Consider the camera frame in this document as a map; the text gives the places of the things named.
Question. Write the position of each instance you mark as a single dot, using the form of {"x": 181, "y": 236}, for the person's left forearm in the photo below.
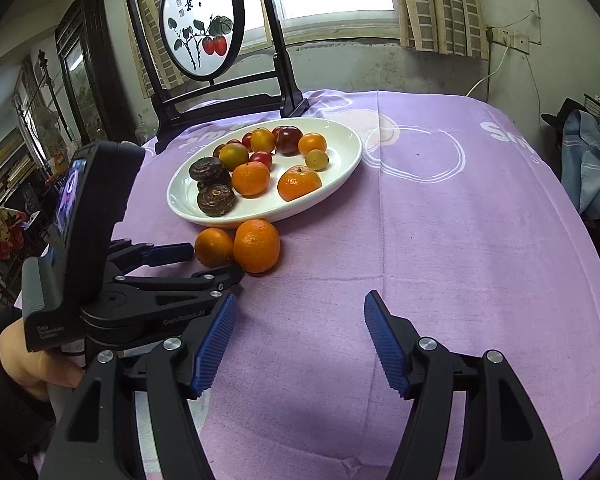
{"x": 5, "y": 425}

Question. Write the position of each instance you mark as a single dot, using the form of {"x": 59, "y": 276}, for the person's left hand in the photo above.
{"x": 35, "y": 367}

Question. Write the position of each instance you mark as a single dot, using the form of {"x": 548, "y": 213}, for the large orange mandarin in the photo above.
{"x": 256, "y": 245}

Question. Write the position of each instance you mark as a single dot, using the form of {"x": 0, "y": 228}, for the large dark red plum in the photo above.
{"x": 290, "y": 142}

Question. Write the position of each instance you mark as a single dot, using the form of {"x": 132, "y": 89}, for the white wall socket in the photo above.
{"x": 507, "y": 38}

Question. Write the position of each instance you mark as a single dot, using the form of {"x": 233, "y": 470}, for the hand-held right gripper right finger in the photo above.
{"x": 385, "y": 345}

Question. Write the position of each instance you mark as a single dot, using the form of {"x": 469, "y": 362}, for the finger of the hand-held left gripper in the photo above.
{"x": 205, "y": 281}
{"x": 172, "y": 253}

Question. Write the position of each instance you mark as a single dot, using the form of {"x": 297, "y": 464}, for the red floral cloth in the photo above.
{"x": 0, "y": 237}

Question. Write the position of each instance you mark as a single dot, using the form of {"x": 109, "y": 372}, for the purple tablecloth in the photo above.
{"x": 430, "y": 260}

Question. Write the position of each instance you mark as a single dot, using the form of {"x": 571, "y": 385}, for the dark wooden cabinet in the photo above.
{"x": 85, "y": 70}

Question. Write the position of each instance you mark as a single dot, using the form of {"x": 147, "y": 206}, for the beige checked curtain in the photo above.
{"x": 150, "y": 45}
{"x": 440, "y": 5}

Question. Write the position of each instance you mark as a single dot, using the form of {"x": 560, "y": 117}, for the yellowish orange mandarin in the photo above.
{"x": 262, "y": 140}

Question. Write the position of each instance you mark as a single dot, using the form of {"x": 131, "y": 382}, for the blue cloth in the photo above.
{"x": 592, "y": 160}

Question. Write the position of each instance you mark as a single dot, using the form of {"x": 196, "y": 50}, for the yellow-green cherry tomato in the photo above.
{"x": 317, "y": 160}

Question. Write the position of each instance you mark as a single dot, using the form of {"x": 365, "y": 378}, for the bookshelf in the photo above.
{"x": 5, "y": 170}

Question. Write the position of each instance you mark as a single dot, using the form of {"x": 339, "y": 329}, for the white oval plate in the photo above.
{"x": 340, "y": 155}

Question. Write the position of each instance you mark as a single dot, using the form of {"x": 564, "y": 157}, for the large dark brown water chestnut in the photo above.
{"x": 216, "y": 201}

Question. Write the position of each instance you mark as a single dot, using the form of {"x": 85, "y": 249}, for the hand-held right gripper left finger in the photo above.
{"x": 215, "y": 345}

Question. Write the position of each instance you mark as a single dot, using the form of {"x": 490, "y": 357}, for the black metal chair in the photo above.
{"x": 200, "y": 20}

